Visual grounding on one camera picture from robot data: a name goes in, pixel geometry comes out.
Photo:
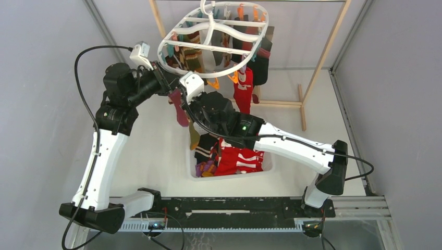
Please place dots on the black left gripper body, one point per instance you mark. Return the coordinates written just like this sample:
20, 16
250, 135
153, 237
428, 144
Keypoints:
164, 87

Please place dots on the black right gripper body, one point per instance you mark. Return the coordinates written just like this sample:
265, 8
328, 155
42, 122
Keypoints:
196, 107

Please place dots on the olive and orange sock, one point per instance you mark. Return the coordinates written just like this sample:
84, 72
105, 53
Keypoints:
194, 135

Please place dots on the white round clip hanger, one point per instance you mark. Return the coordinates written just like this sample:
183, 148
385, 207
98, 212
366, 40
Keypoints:
225, 36

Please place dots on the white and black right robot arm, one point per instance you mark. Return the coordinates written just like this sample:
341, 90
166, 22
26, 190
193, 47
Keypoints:
329, 161

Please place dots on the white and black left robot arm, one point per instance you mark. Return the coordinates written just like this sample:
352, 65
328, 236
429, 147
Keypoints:
126, 88

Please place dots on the orange clothespin clip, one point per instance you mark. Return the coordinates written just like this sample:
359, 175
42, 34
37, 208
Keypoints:
214, 83
234, 77

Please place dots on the pink and purple hanging sock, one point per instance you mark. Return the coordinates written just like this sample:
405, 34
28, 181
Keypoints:
176, 100

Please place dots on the black sock in basket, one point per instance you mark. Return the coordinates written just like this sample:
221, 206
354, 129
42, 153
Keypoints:
207, 148

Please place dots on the brown striped hanging sock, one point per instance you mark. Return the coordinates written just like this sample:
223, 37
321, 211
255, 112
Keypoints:
191, 57

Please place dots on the red santa hanging sock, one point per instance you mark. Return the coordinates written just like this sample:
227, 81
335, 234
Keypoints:
243, 90

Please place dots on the grey hanging sock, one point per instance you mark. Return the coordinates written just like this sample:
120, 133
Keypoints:
215, 57

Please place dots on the red santa sock in basket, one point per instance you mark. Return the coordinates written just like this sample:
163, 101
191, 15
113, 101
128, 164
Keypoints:
227, 157

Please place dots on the red white striped sock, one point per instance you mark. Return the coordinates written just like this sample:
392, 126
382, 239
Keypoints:
249, 160

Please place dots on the black hanging sock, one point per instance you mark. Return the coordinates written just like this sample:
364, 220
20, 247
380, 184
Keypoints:
260, 65

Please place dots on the white plastic laundry basket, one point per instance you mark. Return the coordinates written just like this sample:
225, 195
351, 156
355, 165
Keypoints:
205, 171

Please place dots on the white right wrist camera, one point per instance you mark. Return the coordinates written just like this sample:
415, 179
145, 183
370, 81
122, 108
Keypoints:
192, 84

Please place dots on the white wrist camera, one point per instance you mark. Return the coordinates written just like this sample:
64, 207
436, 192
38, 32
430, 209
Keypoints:
192, 84
139, 55

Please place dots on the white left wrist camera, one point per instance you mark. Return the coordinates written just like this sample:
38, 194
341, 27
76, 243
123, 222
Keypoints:
139, 55

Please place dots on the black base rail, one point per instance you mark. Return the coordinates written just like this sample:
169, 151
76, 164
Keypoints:
256, 213

